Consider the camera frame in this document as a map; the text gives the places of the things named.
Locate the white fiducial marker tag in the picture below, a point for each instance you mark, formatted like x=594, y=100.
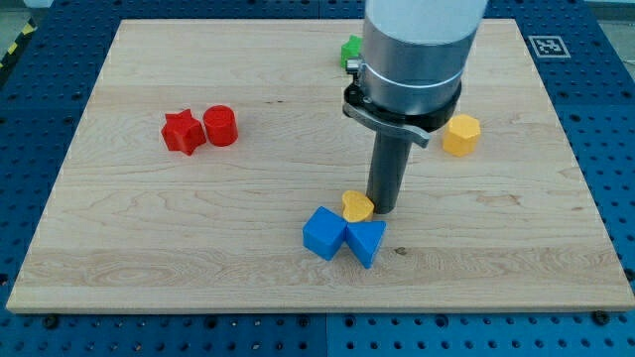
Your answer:
x=549, y=47

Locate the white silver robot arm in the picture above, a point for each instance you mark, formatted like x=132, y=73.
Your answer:
x=406, y=80

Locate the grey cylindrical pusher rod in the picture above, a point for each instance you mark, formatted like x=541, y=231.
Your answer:
x=389, y=159

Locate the wooden board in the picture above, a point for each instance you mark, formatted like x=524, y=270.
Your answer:
x=131, y=227

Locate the blue cube block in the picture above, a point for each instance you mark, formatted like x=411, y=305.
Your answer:
x=324, y=233

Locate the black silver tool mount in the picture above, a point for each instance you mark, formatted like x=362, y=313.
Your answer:
x=410, y=128

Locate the yellow heart block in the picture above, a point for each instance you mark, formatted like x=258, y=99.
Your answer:
x=356, y=206

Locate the green block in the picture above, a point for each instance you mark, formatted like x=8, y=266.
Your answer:
x=350, y=49

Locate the red cylinder block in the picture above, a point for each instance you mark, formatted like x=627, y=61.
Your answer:
x=220, y=124

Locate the red star block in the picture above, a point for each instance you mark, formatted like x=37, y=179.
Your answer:
x=182, y=132

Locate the yellow hexagon block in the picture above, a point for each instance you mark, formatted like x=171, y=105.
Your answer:
x=461, y=135

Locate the blue triangle block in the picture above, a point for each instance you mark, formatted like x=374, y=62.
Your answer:
x=364, y=240

